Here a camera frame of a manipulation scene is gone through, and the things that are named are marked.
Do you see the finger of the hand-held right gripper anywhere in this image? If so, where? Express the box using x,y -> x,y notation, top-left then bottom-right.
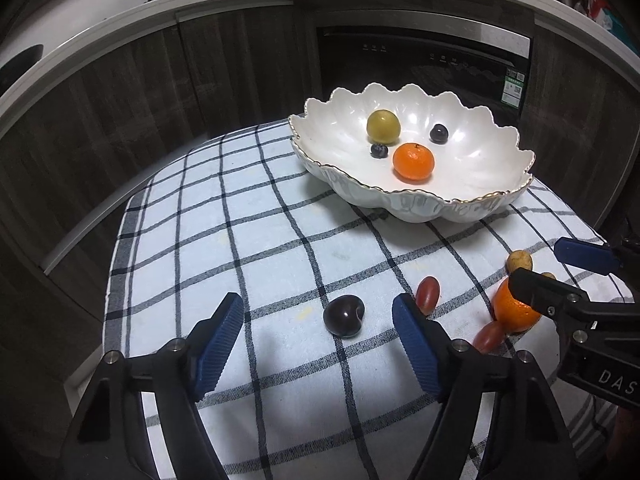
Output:
554,237 -> 640,277
508,267 -> 640,332

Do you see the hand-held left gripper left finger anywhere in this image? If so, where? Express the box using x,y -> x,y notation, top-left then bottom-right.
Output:
59,292 -> 245,480

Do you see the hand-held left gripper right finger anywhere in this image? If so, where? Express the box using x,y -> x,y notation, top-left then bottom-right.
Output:
392,294 -> 576,480

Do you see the orange mandarin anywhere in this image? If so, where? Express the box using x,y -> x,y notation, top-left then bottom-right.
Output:
492,277 -> 543,334
392,142 -> 435,183

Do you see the red cherry tomato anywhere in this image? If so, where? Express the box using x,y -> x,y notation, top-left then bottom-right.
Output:
472,320 -> 507,353
416,276 -> 442,317

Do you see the white scalloped bowl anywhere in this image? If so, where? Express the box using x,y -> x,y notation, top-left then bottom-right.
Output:
288,82 -> 536,223

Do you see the yellow green plum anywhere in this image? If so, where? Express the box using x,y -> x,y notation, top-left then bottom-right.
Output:
366,110 -> 401,144

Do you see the black white checked cloth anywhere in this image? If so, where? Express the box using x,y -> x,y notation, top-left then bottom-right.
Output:
102,120 -> 636,480

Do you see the teal plastic bag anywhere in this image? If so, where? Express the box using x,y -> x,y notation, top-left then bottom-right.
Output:
597,7 -> 628,36

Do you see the dark wood kitchen cabinet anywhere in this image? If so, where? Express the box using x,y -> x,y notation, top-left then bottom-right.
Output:
0,0 -> 640,311

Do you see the black dishwasher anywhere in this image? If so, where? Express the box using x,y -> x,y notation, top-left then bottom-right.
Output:
315,25 -> 533,131

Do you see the black wok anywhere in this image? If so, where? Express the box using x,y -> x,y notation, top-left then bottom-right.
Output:
0,44 -> 46,92

